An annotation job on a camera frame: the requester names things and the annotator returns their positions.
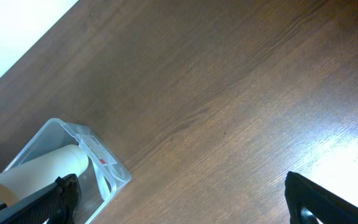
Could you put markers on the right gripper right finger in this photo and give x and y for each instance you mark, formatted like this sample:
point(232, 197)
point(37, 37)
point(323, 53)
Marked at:
point(309, 202)

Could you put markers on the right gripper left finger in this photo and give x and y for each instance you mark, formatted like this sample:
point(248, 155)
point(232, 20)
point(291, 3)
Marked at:
point(56, 203)

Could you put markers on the cream plastic cup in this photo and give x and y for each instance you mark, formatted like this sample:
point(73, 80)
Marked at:
point(21, 181)

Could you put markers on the clear plastic storage container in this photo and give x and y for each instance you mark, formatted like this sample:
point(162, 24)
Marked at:
point(55, 134)

